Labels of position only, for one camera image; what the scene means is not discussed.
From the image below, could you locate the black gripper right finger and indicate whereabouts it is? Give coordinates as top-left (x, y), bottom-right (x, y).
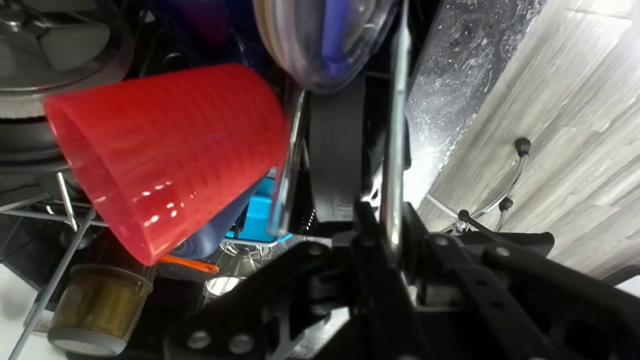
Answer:
top-left (397, 202), bottom-right (640, 360)

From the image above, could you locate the gold coloured jar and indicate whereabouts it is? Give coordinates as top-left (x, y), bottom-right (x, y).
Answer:
top-left (45, 263), bottom-right (156, 359)

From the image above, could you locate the silver utensil handle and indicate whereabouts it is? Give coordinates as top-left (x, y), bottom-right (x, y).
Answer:
top-left (266, 88), bottom-right (308, 243)

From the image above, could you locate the red plastic cup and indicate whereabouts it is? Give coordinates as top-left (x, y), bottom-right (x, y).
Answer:
top-left (41, 62), bottom-right (291, 268)

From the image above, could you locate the black dish rack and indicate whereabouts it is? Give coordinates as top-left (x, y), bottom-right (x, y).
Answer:
top-left (0, 0), bottom-right (444, 360)

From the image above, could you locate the dark glass pan lid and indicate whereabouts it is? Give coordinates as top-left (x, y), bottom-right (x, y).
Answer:
top-left (0, 0), bottom-right (144, 124)

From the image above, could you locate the black office chair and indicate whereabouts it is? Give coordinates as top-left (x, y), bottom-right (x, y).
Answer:
top-left (425, 137), bottom-right (556, 237)

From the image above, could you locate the navy blue tumbler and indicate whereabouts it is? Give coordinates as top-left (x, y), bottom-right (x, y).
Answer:
top-left (166, 199), bottom-right (258, 263)

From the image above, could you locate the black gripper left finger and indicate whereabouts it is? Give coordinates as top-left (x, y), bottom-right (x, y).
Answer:
top-left (161, 199), bottom-right (402, 360)

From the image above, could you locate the silver butter knife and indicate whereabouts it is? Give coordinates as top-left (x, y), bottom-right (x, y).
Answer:
top-left (379, 0), bottom-right (411, 259)

